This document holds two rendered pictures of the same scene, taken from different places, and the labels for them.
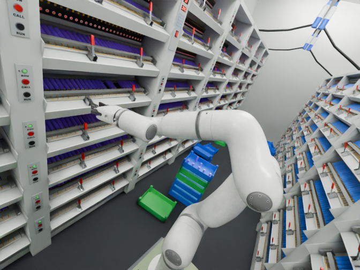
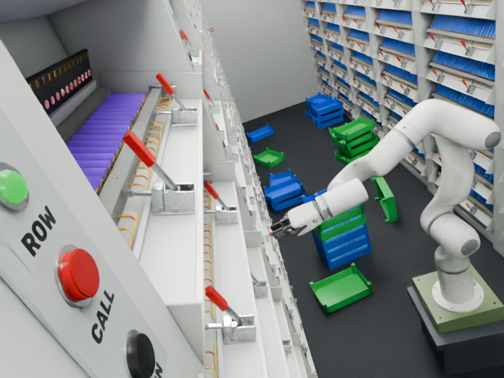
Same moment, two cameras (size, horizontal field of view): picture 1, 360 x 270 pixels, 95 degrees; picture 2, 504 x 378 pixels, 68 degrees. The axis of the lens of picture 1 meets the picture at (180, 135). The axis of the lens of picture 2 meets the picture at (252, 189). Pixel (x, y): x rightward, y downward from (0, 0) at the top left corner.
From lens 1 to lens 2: 0.92 m
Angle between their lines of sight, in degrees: 18
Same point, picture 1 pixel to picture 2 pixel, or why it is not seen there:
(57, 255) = not seen: outside the picture
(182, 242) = (463, 230)
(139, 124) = (354, 191)
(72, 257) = not seen: outside the picture
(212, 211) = (460, 184)
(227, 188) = (452, 160)
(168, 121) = (382, 162)
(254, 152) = (460, 118)
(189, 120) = (399, 143)
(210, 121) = (416, 129)
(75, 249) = not seen: outside the picture
